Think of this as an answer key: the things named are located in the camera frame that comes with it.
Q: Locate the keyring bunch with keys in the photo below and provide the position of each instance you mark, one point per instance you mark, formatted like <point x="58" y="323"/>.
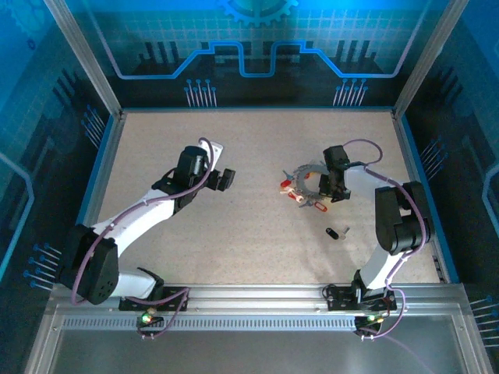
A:
<point x="301" y="180"/>

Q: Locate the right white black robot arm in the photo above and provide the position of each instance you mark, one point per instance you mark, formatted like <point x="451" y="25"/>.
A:
<point x="401" y="218"/>

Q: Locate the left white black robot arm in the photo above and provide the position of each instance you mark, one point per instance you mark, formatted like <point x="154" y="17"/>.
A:
<point x="136" y="218"/>

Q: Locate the blue table edge strip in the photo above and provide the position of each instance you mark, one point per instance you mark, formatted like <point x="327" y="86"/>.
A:
<point x="253" y="109"/>

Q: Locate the grey metal shelf plate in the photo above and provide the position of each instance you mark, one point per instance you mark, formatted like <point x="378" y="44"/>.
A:
<point x="253" y="350"/>

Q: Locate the right table edge rail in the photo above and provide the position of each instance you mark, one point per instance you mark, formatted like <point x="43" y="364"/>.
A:
<point x="407" y="156"/>

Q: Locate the table edge rail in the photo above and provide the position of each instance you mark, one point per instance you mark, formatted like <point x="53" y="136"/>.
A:
<point x="107" y="167"/>
<point x="407" y="156"/>

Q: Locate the left table edge rail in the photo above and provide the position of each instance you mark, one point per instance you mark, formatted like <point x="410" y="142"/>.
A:
<point x="107" y="167"/>

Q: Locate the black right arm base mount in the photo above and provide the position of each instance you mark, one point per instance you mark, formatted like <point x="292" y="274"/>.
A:
<point x="339" y="298"/>

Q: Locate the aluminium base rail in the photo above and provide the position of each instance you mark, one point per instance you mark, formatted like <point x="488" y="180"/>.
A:
<point x="253" y="298"/>

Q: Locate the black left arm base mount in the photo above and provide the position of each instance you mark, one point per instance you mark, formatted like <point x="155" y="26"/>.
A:
<point x="175" y="298"/>

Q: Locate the left aluminium frame post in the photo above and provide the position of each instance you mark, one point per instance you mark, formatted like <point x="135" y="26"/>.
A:
<point x="83" y="58"/>

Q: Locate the aluminium frame post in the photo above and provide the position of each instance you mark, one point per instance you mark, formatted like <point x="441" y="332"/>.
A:
<point x="429" y="58"/>
<point x="83" y="58"/>

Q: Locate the right aluminium frame post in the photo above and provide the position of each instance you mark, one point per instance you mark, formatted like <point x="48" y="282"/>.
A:
<point x="429" y="58"/>

